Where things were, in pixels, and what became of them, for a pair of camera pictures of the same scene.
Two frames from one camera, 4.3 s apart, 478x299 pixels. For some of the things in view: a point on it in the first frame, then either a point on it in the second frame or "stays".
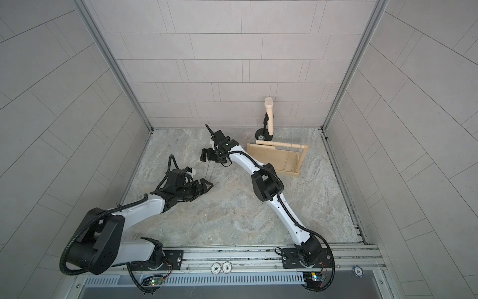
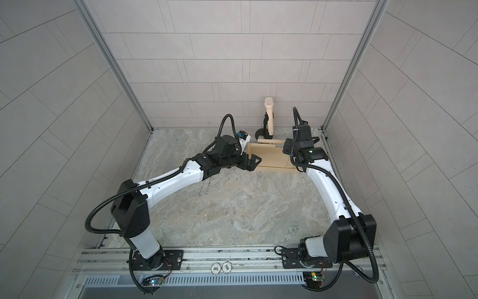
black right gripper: x=213 y=154 -> x=287 y=148
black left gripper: x=201 y=191 -> x=251 y=166
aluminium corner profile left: x=115 y=62 stays
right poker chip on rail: x=227 y=267 stays
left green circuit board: x=155 y=281 stays
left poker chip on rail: x=216 y=268 stays
